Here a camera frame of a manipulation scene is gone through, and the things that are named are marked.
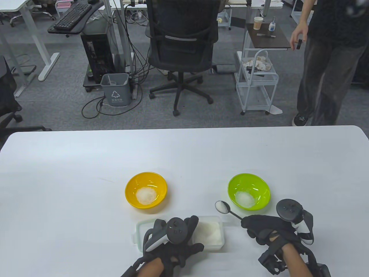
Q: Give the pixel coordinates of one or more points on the grey trash bin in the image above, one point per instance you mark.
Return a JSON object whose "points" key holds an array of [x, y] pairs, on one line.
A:
{"points": [[116, 92]]}

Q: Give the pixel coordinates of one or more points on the black swivel chair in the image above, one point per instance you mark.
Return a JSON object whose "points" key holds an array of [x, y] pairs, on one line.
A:
{"points": [[7, 95]]}

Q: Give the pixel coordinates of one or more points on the person's left forearm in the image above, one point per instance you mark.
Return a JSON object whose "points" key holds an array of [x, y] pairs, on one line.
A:
{"points": [[151, 268]]}

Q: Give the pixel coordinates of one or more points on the small black device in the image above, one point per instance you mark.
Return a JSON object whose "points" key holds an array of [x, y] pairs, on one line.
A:
{"points": [[299, 44]]}

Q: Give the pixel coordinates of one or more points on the crumpled white tissues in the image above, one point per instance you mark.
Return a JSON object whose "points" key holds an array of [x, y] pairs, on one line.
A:
{"points": [[259, 63]]}

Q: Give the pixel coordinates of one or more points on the white desk with grey legs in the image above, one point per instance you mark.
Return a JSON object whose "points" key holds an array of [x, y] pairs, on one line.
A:
{"points": [[122, 34]]}

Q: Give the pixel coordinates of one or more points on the black computer tower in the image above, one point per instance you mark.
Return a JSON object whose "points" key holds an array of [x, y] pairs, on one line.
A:
{"points": [[98, 52]]}

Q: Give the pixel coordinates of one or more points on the paper cup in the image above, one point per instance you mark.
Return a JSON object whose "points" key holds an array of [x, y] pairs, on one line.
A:
{"points": [[258, 23]]}

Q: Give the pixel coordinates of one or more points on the small white bottle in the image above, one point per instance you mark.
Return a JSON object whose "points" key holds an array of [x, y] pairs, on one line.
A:
{"points": [[271, 26]]}

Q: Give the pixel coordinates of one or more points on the yellow plastic bowl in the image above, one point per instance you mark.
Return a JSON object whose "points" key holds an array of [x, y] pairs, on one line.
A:
{"points": [[147, 180]]}

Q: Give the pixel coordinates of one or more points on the white utility cart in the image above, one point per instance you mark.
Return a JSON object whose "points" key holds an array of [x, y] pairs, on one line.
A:
{"points": [[295, 16]]}

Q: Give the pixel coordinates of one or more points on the person's right forearm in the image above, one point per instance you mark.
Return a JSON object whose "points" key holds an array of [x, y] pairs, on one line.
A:
{"points": [[297, 259]]}

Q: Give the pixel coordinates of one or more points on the black mesh office chair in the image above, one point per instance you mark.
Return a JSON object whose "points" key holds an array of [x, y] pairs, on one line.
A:
{"points": [[181, 52]]}

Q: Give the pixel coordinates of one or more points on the black keyboard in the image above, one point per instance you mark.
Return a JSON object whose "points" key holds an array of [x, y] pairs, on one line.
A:
{"points": [[72, 16]]}

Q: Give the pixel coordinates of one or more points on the person's right hand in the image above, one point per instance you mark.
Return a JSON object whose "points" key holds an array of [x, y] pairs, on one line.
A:
{"points": [[268, 228]]}

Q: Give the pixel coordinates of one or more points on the black floor stand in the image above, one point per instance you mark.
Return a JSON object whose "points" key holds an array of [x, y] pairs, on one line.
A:
{"points": [[361, 75]]}

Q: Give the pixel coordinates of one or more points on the dark brown side table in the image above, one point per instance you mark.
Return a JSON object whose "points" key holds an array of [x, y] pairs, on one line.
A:
{"points": [[271, 41]]}

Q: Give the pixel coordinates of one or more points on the pink box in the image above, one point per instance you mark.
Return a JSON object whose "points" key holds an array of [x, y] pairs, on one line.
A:
{"points": [[65, 4]]}

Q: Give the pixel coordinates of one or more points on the green plastic bowl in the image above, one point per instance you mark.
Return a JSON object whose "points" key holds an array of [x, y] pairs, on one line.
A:
{"points": [[248, 181]]}

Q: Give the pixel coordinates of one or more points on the white standing desk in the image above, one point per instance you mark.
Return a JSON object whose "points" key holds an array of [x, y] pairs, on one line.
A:
{"points": [[31, 28]]}

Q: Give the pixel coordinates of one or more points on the small white trolley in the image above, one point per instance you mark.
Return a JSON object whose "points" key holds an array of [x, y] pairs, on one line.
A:
{"points": [[224, 20]]}

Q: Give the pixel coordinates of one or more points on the clear plastic sugar container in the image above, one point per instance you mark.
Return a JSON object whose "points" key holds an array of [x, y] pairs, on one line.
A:
{"points": [[216, 245]]}

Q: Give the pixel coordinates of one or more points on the white sugar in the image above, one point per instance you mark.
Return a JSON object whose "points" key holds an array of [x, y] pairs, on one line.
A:
{"points": [[245, 198], [222, 206], [209, 230], [146, 195]]}

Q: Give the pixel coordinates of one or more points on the black keyboard tray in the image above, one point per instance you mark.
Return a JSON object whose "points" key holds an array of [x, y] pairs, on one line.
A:
{"points": [[83, 26]]}

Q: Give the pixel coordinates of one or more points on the person's left hand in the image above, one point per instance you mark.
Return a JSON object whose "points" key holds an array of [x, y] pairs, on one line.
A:
{"points": [[178, 254]]}

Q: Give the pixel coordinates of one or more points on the clear lid with green seal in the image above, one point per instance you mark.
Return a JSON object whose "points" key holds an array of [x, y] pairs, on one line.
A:
{"points": [[139, 230]]}

